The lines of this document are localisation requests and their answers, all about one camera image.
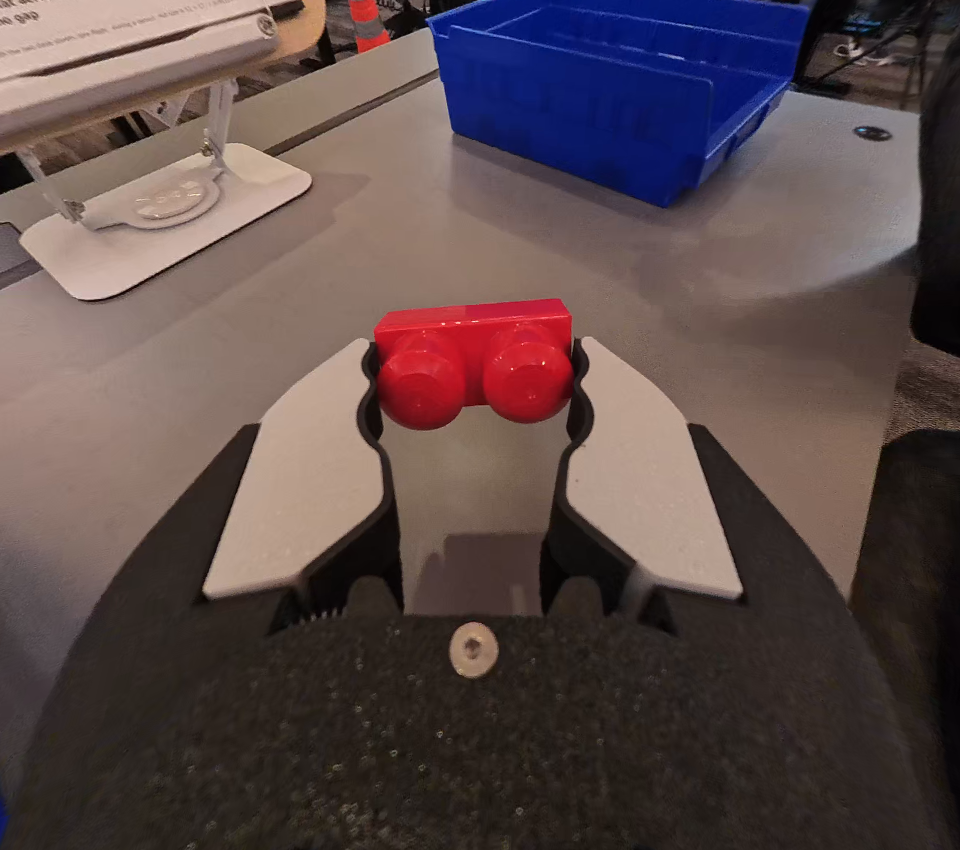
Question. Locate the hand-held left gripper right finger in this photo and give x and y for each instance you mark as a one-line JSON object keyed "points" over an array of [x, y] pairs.
{"points": [[645, 490]]}

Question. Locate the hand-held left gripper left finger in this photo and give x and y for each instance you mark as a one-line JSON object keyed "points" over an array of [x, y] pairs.
{"points": [[300, 490]]}

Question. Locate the red two-stud block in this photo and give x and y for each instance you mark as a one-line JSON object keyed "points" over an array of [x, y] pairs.
{"points": [[472, 333]]}

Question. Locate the blue plastic bin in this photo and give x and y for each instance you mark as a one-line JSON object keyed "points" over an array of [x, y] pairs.
{"points": [[562, 115]]}

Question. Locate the person's right forearm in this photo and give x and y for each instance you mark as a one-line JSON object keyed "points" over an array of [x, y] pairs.
{"points": [[937, 190]]}

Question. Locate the black desk grommet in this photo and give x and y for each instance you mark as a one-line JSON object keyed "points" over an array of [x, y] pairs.
{"points": [[872, 133]]}

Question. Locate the person's dark clothing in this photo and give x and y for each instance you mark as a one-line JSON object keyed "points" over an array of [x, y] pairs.
{"points": [[915, 640]]}

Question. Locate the white wooden document stand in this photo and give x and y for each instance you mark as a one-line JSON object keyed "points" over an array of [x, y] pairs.
{"points": [[225, 190]]}

